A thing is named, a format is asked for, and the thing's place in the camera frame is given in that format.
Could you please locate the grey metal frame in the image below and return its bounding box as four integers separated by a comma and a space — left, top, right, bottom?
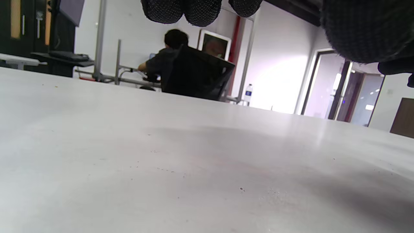
75, 39, 162, 88

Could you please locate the dark desk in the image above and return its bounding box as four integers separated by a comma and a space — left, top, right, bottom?
30, 52, 95, 78

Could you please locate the white framed picture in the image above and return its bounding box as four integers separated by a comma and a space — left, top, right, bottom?
197, 29, 232, 61

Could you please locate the black keyboard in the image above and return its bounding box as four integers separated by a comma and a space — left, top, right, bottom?
49, 50, 90, 62

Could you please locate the brown wooden panel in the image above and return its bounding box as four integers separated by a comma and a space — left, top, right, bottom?
389, 97, 414, 139

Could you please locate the red pipe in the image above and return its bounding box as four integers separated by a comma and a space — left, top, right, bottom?
227, 16, 242, 95

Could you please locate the grey metal pole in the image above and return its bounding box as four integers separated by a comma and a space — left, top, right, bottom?
93, 0, 107, 81

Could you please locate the white side table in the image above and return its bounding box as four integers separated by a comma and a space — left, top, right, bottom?
0, 53, 48, 70

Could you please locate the person's left hand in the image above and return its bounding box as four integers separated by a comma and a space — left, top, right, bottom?
141, 0, 414, 88

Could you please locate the clear water bottle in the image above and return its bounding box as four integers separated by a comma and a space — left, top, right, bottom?
243, 84, 254, 106

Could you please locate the black cabinet with orange panels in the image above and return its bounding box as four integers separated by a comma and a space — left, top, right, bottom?
0, 0, 77, 78

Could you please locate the black mesh chair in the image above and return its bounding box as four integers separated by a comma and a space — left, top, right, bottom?
161, 45, 236, 101

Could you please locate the glass door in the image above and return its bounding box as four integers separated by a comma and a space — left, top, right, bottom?
300, 49, 352, 121

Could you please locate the dark wall screen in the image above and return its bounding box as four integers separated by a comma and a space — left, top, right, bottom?
59, 0, 85, 27

